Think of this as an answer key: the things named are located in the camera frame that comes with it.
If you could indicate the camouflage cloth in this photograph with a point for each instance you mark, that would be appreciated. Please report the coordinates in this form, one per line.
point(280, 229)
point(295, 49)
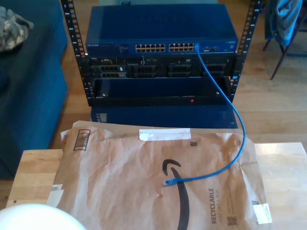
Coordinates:
point(12, 31)

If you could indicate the brown paper mailer envelope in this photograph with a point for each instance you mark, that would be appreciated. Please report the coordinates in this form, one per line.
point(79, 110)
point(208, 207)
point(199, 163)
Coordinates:
point(120, 191)

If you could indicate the blue sofa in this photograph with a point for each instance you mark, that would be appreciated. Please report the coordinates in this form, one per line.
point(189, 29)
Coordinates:
point(31, 95)

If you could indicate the blue network switch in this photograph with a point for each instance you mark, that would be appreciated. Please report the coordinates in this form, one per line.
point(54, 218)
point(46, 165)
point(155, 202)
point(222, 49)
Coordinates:
point(156, 26)

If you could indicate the black metal chair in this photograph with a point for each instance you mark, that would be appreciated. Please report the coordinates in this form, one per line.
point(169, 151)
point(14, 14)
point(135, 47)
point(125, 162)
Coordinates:
point(279, 60)

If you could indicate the black rack server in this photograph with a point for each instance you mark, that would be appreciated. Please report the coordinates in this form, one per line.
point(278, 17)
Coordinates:
point(163, 69)

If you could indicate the black rack frame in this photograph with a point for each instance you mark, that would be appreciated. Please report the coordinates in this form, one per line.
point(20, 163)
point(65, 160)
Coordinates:
point(73, 31)

